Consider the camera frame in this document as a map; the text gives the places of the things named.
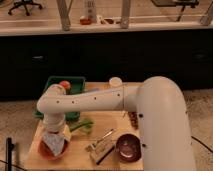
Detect black stand at left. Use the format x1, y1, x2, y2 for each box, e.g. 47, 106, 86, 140
5, 137, 15, 171

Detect small red object on shelf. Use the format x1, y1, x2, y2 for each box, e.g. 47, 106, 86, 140
80, 16, 92, 25

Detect orange ball in tray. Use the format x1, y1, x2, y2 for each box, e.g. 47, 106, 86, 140
59, 80, 71, 90

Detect black cable on floor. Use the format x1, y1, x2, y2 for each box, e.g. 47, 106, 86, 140
190, 135, 213, 155

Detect blue sponge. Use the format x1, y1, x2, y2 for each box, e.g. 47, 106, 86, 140
88, 88, 99, 92

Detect red-orange bowl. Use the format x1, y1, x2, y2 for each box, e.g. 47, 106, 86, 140
38, 139, 69, 160

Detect green vegetable toy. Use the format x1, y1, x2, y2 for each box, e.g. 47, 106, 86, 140
69, 119, 93, 134

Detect white cup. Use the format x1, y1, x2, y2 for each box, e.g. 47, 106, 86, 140
109, 77, 122, 88

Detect brown dried grape bunch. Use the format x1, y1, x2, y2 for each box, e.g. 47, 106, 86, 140
128, 112, 138, 130

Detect black office chair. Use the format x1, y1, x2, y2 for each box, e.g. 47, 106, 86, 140
8, 0, 43, 16

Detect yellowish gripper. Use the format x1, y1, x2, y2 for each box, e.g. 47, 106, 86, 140
43, 125, 71, 141

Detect green plastic tray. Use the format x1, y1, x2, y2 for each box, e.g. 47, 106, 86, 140
32, 75, 86, 122

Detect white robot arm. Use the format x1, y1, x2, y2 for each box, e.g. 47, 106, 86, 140
37, 76, 196, 171

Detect dark brown bowl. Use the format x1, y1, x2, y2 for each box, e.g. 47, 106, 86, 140
115, 134, 142, 163

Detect grey-blue towel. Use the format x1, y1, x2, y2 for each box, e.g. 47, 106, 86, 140
42, 133, 65, 156

